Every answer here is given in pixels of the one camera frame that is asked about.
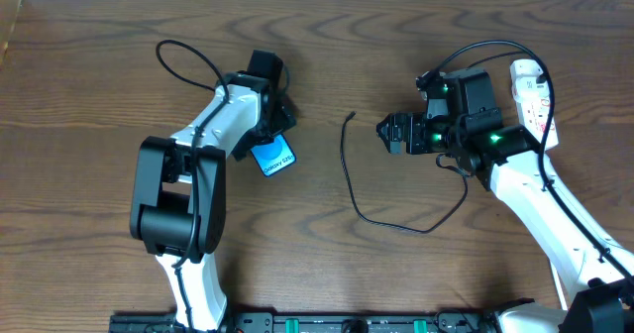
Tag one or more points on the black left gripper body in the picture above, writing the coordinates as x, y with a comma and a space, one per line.
279, 125

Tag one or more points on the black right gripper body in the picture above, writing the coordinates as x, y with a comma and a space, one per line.
403, 133

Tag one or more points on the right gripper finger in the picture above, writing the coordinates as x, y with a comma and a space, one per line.
387, 127
395, 146

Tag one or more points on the blue Samsung Galaxy smartphone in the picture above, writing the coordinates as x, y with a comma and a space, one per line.
274, 157

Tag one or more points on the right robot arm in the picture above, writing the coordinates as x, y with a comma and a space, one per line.
463, 122

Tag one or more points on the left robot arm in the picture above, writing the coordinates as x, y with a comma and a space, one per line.
179, 199

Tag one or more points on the white power strip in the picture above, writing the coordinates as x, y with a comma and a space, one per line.
533, 105

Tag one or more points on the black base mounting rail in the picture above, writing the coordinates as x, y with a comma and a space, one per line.
264, 322

